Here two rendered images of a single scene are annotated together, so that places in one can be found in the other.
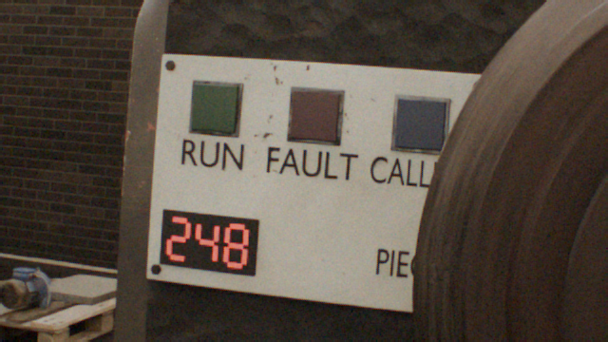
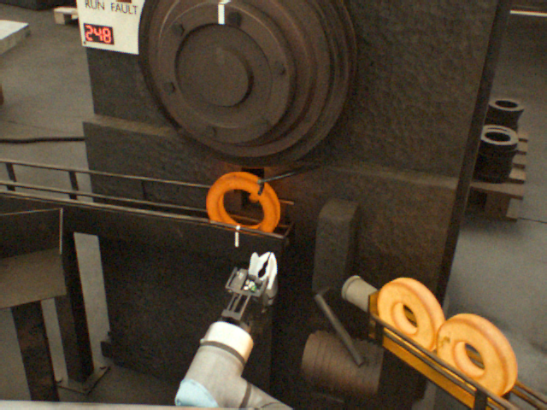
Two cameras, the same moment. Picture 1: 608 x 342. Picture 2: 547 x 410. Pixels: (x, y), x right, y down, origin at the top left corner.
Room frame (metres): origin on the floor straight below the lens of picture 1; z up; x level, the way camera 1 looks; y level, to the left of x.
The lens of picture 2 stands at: (-0.66, -0.44, 1.52)
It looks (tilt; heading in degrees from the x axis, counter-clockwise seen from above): 30 degrees down; 3
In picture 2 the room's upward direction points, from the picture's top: 2 degrees clockwise
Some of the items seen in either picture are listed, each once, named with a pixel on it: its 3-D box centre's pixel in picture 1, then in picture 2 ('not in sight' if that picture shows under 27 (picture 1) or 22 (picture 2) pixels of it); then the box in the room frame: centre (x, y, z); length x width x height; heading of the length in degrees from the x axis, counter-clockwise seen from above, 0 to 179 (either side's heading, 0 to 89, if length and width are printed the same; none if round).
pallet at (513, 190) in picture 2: not in sight; (410, 127); (2.46, -1.02, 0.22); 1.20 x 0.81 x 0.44; 73
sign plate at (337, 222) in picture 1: (313, 181); (126, 14); (0.81, -0.01, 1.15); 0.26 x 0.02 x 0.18; 75
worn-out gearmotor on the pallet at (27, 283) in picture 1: (35, 287); not in sight; (5.10, 1.30, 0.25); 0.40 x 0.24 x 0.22; 165
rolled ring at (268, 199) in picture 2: not in sight; (243, 207); (0.62, -0.31, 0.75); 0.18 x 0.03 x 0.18; 76
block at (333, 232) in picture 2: not in sight; (335, 249); (0.57, -0.54, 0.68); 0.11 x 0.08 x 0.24; 165
